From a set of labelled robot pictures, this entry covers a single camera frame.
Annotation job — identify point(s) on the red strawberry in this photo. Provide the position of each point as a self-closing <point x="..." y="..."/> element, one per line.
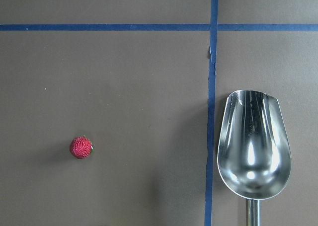
<point x="81" y="147"/>

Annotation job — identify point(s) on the steel metal scoop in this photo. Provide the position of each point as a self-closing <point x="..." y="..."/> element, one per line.
<point x="253" y="158"/>

